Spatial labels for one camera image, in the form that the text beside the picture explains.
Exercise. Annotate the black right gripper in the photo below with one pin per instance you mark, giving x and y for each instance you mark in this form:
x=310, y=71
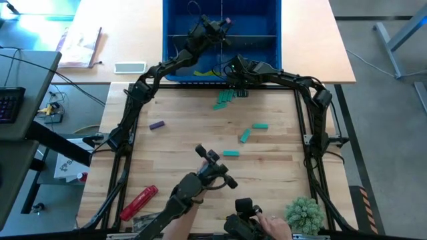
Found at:
x=247, y=76

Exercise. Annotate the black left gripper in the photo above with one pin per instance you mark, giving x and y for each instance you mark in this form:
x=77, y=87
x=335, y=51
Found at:
x=207, y=33

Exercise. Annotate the purple wooden block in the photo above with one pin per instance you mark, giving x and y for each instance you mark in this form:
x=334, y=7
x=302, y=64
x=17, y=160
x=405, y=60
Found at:
x=156, y=125
x=229, y=20

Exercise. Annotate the teal wooden block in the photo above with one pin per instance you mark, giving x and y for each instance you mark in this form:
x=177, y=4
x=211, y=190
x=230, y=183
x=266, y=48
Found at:
x=220, y=106
x=220, y=96
x=260, y=126
x=225, y=96
x=231, y=95
x=245, y=135
x=231, y=153

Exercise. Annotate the blue plastic bin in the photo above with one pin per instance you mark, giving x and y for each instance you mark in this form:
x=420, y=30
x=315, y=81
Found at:
x=253, y=20

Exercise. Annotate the lime green wooden block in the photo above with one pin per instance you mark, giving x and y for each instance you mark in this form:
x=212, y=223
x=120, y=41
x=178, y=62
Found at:
x=215, y=73
x=200, y=73

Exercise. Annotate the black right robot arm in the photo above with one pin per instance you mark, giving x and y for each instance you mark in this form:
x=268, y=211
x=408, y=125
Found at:
x=300, y=81

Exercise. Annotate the person's left forearm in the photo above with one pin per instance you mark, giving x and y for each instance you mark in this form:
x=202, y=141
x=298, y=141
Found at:
x=181, y=225

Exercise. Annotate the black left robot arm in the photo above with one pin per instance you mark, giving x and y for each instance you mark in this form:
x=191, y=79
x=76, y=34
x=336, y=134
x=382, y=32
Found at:
x=143, y=90

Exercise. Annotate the person's left hand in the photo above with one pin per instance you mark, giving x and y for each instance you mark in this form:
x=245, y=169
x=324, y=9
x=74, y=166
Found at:
x=203, y=168

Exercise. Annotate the person's hand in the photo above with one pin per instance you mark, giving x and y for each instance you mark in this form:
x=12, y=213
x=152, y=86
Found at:
x=275, y=228
x=203, y=168

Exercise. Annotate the light wooden desk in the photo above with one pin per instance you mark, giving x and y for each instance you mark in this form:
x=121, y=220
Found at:
x=133, y=33

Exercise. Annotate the white smartphone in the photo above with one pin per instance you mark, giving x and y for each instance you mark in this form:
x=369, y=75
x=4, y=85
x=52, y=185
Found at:
x=130, y=68

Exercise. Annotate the green artificial plant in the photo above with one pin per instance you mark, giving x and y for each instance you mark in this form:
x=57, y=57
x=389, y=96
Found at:
x=305, y=216

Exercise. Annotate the person's right hand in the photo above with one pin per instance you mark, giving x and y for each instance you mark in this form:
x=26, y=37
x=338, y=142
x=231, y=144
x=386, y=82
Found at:
x=275, y=228

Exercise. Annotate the red plastic tool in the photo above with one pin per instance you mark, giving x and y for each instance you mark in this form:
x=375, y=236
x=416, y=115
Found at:
x=140, y=202

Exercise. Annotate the grey metal desk leg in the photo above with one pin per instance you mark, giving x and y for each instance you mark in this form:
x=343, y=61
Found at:
x=387, y=46

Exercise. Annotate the dark grey elongated tool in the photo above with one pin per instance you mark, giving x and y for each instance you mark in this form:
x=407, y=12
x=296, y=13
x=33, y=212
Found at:
x=146, y=221

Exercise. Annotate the orange black hazard striped plate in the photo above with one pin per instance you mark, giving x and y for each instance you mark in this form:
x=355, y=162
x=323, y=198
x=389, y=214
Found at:
x=365, y=206

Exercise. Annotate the red white can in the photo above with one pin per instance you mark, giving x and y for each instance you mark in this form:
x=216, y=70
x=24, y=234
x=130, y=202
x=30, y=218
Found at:
x=82, y=176

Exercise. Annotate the white printed paper box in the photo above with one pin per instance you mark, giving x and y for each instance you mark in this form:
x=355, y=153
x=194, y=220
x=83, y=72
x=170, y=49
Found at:
x=66, y=166

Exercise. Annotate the small black electronics box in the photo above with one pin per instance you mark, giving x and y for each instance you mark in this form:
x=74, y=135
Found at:
x=53, y=119

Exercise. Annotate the black desk support beam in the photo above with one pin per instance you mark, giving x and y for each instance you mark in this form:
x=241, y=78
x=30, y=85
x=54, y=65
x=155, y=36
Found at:
x=56, y=143

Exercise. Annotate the grey side desk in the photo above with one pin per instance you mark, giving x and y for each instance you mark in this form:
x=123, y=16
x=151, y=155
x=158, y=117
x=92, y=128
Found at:
x=30, y=73

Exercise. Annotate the black keyboard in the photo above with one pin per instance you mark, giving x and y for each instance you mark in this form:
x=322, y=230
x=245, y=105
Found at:
x=11, y=105

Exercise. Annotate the black caster wheel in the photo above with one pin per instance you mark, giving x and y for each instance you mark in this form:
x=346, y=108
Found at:
x=38, y=208

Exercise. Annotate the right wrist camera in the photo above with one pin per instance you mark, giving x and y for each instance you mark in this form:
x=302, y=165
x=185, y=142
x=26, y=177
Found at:
x=234, y=66

